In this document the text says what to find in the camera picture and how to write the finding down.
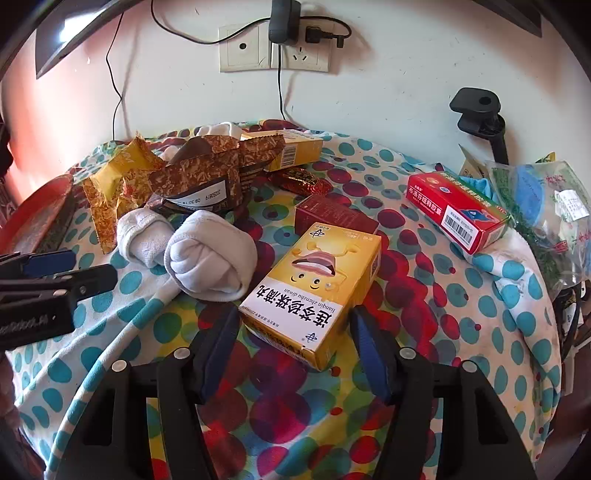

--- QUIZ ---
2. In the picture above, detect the polka dot cloth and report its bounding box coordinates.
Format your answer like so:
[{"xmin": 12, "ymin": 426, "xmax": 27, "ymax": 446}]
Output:
[{"xmin": 7, "ymin": 117, "xmax": 564, "ymax": 480}]

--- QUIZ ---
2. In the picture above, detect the dark red box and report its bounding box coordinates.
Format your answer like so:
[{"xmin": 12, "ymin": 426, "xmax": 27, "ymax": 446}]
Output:
[{"xmin": 294, "ymin": 194, "xmax": 380, "ymax": 238}]

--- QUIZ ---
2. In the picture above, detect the yellow cartoon medicine box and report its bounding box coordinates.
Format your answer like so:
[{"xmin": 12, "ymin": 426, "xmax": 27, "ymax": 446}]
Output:
[{"xmin": 239, "ymin": 222, "xmax": 382, "ymax": 372}]

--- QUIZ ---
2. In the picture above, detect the red medicine box green side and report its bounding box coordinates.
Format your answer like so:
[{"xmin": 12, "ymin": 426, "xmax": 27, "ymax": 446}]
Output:
[{"xmin": 405, "ymin": 171, "xmax": 511, "ymax": 254}]

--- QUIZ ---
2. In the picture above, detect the clear bag green print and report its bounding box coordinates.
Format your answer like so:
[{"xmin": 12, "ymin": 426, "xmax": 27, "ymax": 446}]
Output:
[{"xmin": 485, "ymin": 159, "xmax": 591, "ymax": 287}]

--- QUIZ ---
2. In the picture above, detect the black clamp mount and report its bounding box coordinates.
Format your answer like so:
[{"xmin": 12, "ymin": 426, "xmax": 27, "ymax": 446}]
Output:
[{"xmin": 449, "ymin": 87, "xmax": 509, "ymax": 166}]

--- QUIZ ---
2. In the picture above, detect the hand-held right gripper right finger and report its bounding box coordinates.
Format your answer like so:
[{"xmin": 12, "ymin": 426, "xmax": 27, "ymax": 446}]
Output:
[{"xmin": 348, "ymin": 305, "xmax": 539, "ymax": 480}]

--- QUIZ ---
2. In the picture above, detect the red foil candy wrapper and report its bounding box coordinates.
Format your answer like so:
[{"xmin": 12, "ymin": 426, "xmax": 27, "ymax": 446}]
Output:
[{"xmin": 267, "ymin": 165, "xmax": 332, "ymax": 195}]

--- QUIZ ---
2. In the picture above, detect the thin black cable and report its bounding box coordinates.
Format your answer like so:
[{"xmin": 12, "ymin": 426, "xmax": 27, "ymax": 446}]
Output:
[{"xmin": 105, "ymin": 11, "xmax": 125, "ymax": 141}]

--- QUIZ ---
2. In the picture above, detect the black adapter output cable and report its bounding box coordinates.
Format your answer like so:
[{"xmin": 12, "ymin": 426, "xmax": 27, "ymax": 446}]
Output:
[{"xmin": 277, "ymin": 44, "xmax": 286, "ymax": 120}]

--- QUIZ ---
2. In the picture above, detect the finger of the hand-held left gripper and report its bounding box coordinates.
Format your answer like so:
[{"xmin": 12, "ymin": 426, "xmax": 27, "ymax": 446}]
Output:
[
  {"xmin": 0, "ymin": 249, "xmax": 77, "ymax": 280},
  {"xmin": 0, "ymin": 264, "xmax": 118, "ymax": 309}
]

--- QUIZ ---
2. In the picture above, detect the plain yellow box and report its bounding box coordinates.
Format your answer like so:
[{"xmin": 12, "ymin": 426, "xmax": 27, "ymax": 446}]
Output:
[{"xmin": 240, "ymin": 128, "xmax": 324, "ymax": 172}]

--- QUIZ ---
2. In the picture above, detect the small white sock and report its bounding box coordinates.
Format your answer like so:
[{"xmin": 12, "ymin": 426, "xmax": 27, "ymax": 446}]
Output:
[{"xmin": 116, "ymin": 209, "xmax": 178, "ymax": 268}]

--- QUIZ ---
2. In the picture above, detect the black power adapter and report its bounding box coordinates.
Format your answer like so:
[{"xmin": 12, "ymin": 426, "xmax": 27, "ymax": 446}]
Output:
[{"xmin": 269, "ymin": 0, "xmax": 302, "ymax": 45}]

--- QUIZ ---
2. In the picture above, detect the round red tray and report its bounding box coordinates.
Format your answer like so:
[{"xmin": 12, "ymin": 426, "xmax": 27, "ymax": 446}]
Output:
[{"xmin": 0, "ymin": 174, "xmax": 77, "ymax": 254}]

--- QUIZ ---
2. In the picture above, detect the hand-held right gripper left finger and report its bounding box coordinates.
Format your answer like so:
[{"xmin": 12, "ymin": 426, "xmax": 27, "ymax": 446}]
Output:
[{"xmin": 53, "ymin": 302, "xmax": 241, "ymax": 480}]

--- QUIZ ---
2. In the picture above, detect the yellow snack packet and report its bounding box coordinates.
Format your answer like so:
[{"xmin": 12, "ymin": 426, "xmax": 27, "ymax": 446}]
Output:
[{"xmin": 82, "ymin": 134, "xmax": 164, "ymax": 256}]

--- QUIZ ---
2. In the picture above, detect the black plug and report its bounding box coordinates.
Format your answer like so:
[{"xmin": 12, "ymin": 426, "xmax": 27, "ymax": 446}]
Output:
[{"xmin": 302, "ymin": 21, "xmax": 352, "ymax": 49}]

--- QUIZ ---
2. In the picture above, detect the large white sock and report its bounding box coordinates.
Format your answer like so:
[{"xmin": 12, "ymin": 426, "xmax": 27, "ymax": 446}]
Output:
[{"xmin": 165, "ymin": 210, "xmax": 258, "ymax": 304}]

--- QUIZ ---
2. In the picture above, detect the pale paper packet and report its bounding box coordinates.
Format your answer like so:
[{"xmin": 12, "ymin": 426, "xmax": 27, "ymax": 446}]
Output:
[{"xmin": 458, "ymin": 144, "xmax": 488, "ymax": 180}]

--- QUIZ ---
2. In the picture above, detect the black adapter input cable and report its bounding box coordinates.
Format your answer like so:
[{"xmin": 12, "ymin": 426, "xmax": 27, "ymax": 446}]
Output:
[{"xmin": 151, "ymin": 0, "xmax": 273, "ymax": 45}]

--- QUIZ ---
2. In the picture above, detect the brown snack packet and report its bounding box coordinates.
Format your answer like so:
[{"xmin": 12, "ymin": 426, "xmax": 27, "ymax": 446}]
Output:
[{"xmin": 147, "ymin": 131, "xmax": 287, "ymax": 219}]

